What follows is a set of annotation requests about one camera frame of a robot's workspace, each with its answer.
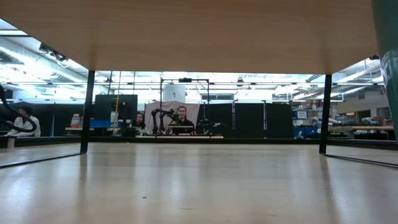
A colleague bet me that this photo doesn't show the black metal table frame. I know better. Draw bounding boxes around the black metal table frame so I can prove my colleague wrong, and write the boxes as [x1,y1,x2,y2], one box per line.
[0,135,397,151]

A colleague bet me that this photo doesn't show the yellow pole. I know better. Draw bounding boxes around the yellow pole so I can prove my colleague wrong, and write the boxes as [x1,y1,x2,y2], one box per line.
[113,95,121,133]

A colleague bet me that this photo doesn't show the small robot with green lights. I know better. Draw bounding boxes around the small robot with green lights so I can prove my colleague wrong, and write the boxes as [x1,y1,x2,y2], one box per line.
[195,115,225,137]

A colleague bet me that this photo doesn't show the beige backdrop cloth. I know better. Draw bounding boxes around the beige backdrop cloth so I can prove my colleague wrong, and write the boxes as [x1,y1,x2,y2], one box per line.
[144,100,200,135]

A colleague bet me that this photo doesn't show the blue storage bins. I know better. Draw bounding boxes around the blue storage bins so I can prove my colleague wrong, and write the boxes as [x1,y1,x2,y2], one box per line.
[292,125,318,139]

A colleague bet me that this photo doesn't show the blue crate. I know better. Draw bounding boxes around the blue crate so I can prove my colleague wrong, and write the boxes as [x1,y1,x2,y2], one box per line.
[90,119,123,129]

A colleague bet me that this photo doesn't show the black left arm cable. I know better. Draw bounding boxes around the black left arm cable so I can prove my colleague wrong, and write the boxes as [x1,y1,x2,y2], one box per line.
[0,83,38,133]

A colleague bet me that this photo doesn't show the black partition panels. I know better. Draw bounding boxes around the black partition panels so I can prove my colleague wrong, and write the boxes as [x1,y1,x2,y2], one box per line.
[198,102,295,139]

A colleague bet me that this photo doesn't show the cream white mug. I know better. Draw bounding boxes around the cream white mug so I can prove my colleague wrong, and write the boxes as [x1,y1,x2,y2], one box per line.
[371,0,398,141]

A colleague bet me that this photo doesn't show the black rig frame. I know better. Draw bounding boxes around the black rig frame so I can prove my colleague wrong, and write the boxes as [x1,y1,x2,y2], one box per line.
[159,78,210,138]

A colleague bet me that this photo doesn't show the wooden riser shelf black legs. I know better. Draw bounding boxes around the wooden riser shelf black legs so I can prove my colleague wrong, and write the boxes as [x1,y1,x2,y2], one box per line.
[0,0,398,169]

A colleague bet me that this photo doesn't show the wooden workbench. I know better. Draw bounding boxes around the wooden workbench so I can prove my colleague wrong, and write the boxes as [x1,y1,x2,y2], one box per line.
[328,125,395,132]

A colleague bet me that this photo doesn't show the white cylinder tank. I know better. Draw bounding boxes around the white cylinder tank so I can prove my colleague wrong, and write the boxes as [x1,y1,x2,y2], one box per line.
[162,84,187,103]

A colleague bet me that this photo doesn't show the orange jug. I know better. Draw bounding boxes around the orange jug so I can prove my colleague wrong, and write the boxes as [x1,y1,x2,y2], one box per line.
[70,113,83,129]

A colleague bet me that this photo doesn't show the person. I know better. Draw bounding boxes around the person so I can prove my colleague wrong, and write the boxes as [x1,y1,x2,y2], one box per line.
[132,111,149,135]
[172,105,196,135]
[5,106,42,138]

